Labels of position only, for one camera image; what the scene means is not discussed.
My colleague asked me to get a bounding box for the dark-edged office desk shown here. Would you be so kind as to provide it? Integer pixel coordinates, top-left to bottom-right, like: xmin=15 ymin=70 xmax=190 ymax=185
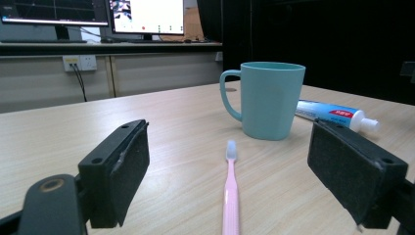
xmin=0 ymin=40 xmax=224 ymax=57

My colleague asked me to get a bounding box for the teal plastic cup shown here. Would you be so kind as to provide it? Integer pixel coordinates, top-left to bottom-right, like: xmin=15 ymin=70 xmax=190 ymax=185
xmin=219 ymin=61 xmax=306 ymax=142

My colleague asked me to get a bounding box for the black curtain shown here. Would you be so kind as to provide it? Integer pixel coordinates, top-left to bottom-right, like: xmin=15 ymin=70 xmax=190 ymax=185
xmin=196 ymin=0 xmax=415 ymax=106

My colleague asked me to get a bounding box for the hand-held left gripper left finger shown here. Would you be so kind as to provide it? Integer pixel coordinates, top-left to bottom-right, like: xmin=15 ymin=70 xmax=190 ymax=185
xmin=77 ymin=118 xmax=151 ymax=229

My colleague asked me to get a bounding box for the white-screen computer monitor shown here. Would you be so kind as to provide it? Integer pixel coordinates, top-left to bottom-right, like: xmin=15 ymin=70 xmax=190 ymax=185
xmin=108 ymin=0 xmax=185 ymax=41

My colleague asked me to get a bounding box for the blue white toothpaste tube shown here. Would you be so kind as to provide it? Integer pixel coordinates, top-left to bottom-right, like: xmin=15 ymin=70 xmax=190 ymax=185
xmin=295 ymin=99 xmax=382 ymax=134

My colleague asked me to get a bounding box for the dark-screen computer monitor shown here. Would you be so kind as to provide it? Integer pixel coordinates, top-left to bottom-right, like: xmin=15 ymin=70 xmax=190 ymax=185
xmin=0 ymin=0 xmax=111 ymax=41

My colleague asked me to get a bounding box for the black power cable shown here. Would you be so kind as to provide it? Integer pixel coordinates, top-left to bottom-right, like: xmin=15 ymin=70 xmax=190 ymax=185
xmin=71 ymin=63 xmax=88 ymax=103

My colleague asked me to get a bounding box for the white toothbrush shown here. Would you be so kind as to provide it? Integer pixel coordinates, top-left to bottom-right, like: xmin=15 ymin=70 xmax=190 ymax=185
xmin=222 ymin=140 xmax=241 ymax=235

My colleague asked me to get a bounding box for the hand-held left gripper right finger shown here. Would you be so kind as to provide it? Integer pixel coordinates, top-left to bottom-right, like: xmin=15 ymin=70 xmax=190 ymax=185
xmin=306 ymin=118 xmax=409 ymax=230

